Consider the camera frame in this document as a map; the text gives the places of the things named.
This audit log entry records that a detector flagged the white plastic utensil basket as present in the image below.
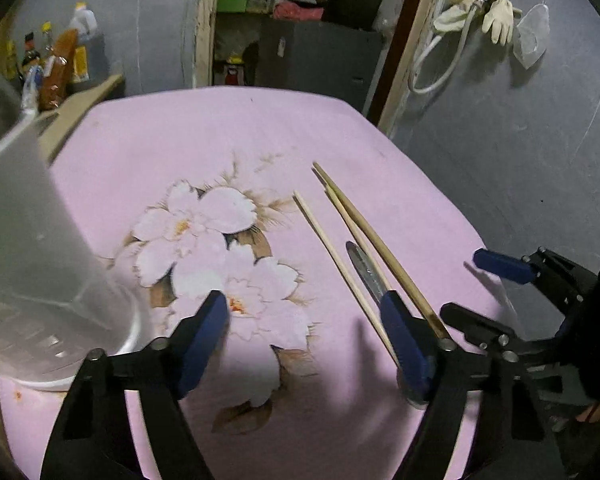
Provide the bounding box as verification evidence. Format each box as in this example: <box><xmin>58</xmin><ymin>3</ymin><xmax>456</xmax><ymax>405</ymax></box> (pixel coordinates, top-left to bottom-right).
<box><xmin>0</xmin><ymin>67</ymin><xmax>142</xmax><ymax>392</ymax></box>

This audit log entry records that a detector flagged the plastic oil jug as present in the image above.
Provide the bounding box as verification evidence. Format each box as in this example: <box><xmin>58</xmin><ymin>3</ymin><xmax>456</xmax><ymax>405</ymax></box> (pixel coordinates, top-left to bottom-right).
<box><xmin>68</xmin><ymin>2</ymin><xmax>105</xmax><ymax>84</ymax></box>

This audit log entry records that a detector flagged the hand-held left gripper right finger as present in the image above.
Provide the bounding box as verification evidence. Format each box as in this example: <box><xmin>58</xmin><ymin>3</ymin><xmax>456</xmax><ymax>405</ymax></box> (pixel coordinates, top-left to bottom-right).
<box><xmin>380</xmin><ymin>290</ymin><xmax>566</xmax><ymax>480</ymax></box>

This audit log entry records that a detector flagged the grey cabinet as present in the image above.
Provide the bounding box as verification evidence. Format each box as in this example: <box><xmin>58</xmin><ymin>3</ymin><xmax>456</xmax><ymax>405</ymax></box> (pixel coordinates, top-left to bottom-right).
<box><xmin>257</xmin><ymin>20</ymin><xmax>384</xmax><ymax>114</ymax></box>

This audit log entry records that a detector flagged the clear hanging plastic bag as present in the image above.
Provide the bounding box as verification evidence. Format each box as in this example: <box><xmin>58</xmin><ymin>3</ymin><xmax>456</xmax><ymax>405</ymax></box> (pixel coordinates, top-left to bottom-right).
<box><xmin>512</xmin><ymin>2</ymin><xmax>550</xmax><ymax>70</ymax></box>

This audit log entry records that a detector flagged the light wooden chopstick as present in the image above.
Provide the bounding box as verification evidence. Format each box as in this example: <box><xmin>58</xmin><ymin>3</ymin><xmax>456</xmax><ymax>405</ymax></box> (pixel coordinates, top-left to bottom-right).
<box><xmin>324</xmin><ymin>186</ymin><xmax>398</xmax><ymax>293</ymax></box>
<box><xmin>293</xmin><ymin>190</ymin><xmax>402</xmax><ymax>363</ymax></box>

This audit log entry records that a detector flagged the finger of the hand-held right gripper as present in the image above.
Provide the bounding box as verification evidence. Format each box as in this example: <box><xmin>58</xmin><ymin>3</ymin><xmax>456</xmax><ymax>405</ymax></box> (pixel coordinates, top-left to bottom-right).
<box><xmin>440</xmin><ymin>302</ymin><xmax>532</xmax><ymax>362</ymax></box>
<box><xmin>473</xmin><ymin>246</ymin><xmax>599</xmax><ymax>312</ymax></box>

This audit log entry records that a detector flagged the cream rubber glove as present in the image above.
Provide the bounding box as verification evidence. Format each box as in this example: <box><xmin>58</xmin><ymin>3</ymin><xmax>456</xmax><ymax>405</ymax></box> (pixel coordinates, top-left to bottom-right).
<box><xmin>433</xmin><ymin>0</ymin><xmax>491</xmax><ymax>36</ymax></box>
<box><xmin>481</xmin><ymin>0</ymin><xmax>516</xmax><ymax>46</ymax></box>

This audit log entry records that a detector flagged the white hose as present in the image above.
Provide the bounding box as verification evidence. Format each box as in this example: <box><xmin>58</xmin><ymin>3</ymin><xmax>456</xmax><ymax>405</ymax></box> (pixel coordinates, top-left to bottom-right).
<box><xmin>407</xmin><ymin>2</ymin><xmax>486</xmax><ymax>95</ymax></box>

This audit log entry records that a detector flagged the red cloth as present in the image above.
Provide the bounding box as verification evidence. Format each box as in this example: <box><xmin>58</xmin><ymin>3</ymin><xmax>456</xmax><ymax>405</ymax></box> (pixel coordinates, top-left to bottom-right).
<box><xmin>272</xmin><ymin>2</ymin><xmax>326</xmax><ymax>22</ymax></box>

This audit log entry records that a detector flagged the red cap sauce bottle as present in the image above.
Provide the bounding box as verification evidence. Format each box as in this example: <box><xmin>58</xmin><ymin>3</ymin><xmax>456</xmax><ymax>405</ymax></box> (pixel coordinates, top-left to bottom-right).
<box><xmin>22</xmin><ymin>32</ymin><xmax>44</xmax><ymax>82</ymax></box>

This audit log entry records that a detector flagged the pink floral tablecloth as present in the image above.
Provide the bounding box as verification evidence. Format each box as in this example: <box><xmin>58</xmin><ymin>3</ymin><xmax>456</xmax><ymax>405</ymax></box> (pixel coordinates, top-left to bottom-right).
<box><xmin>0</xmin><ymin>86</ymin><xmax>513</xmax><ymax>480</ymax></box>

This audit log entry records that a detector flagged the tan wooden chopstick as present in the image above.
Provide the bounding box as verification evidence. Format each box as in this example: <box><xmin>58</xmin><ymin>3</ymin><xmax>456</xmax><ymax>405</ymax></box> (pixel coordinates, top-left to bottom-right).
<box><xmin>312</xmin><ymin>161</ymin><xmax>452</xmax><ymax>339</ymax></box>

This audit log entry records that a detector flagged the metal spoon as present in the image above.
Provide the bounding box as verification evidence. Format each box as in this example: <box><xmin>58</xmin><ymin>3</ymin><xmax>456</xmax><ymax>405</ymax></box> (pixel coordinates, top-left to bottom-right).
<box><xmin>345</xmin><ymin>241</ymin><xmax>428</xmax><ymax>406</ymax></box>

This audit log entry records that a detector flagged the person's right hand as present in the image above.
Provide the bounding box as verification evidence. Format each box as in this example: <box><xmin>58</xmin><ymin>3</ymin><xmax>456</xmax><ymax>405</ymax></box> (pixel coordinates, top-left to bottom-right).
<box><xmin>576</xmin><ymin>400</ymin><xmax>600</xmax><ymax>424</ymax></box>

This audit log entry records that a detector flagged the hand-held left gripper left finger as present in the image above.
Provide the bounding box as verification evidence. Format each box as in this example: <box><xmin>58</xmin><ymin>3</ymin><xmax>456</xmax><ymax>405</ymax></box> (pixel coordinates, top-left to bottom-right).
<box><xmin>40</xmin><ymin>290</ymin><xmax>229</xmax><ymax>480</ymax></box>

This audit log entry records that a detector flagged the clear plastic packet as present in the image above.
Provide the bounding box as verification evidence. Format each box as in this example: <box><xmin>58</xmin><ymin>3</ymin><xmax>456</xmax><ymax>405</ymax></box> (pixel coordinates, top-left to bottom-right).
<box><xmin>22</xmin><ymin>65</ymin><xmax>46</xmax><ymax>111</ymax></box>

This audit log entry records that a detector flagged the wooden door frame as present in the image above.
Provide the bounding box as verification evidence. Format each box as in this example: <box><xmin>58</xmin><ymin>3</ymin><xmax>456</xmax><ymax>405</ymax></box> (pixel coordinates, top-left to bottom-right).
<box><xmin>192</xmin><ymin>0</ymin><xmax>442</xmax><ymax>137</ymax></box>

